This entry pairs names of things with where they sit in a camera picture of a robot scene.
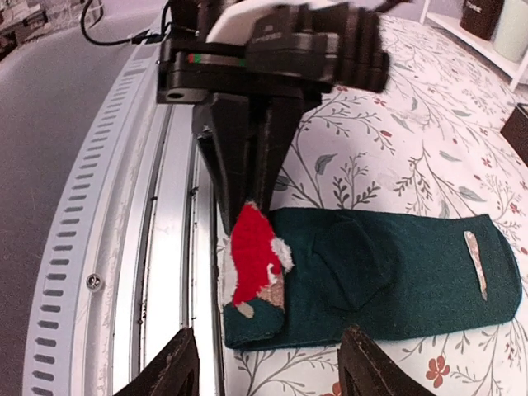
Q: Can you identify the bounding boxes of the dark green sock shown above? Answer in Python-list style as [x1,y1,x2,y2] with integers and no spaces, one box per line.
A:
[219,203,522,351]

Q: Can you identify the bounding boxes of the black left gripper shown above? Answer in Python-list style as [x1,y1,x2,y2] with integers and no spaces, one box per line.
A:
[157,1,390,234]

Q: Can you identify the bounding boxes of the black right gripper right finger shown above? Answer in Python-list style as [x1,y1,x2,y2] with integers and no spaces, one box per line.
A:
[337,326,433,396]

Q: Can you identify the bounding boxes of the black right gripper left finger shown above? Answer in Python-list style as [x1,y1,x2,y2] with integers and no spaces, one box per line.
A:
[115,328,200,396]

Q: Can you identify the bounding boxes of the black mug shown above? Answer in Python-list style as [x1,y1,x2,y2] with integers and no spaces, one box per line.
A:
[460,0,504,40]

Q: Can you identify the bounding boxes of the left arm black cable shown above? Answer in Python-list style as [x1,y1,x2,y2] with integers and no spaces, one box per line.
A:
[79,0,174,46]

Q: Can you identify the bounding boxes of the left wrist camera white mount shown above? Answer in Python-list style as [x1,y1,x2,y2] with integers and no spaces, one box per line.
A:
[205,1,359,45]

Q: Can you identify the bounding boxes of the white shelf with black top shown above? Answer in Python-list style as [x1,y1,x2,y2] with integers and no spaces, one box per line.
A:
[420,0,527,92]

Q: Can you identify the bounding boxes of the pale green tumbler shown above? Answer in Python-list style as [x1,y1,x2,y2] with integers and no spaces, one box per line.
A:
[493,0,527,63]

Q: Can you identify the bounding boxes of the aluminium front rail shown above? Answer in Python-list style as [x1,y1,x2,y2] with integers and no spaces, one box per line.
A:
[22,45,224,395]

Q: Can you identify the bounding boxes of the black compartment storage box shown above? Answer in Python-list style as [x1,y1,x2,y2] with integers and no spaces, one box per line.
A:
[501,103,528,149]

